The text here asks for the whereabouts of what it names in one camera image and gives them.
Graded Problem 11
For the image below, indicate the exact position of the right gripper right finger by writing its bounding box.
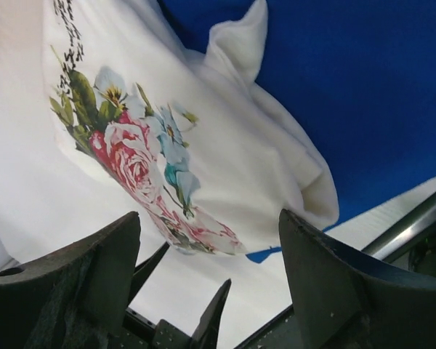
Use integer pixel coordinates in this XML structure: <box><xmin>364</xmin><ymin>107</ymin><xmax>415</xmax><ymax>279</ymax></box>
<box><xmin>278</xmin><ymin>209</ymin><xmax>436</xmax><ymax>348</ymax></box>

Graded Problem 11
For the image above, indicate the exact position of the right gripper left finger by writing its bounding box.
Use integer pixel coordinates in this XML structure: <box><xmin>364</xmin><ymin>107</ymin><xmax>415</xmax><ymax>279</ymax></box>
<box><xmin>0</xmin><ymin>212</ymin><xmax>140</xmax><ymax>348</ymax></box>

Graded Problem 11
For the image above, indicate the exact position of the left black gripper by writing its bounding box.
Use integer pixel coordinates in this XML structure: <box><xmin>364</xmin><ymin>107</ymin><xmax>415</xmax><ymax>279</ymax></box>
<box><xmin>121</xmin><ymin>243</ymin><xmax>232</xmax><ymax>349</ymax></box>

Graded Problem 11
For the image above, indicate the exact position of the white floral t shirt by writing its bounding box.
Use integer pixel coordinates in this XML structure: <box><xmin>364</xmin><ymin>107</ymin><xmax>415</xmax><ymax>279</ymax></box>
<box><xmin>42</xmin><ymin>1</ymin><xmax>339</xmax><ymax>255</ymax></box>

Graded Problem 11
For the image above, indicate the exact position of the folded blue t shirt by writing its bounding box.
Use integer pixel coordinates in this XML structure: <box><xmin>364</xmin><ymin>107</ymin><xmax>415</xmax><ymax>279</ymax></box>
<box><xmin>156</xmin><ymin>0</ymin><xmax>436</xmax><ymax>263</ymax></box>

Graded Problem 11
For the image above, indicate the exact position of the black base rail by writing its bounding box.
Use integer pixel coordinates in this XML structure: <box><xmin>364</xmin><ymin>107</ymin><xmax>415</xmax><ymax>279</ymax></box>
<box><xmin>236</xmin><ymin>306</ymin><xmax>303</xmax><ymax>349</ymax></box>

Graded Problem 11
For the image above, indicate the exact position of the aluminium frame rail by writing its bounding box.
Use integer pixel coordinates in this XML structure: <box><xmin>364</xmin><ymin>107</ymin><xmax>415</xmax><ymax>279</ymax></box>
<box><xmin>362</xmin><ymin>192</ymin><xmax>436</xmax><ymax>275</ymax></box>

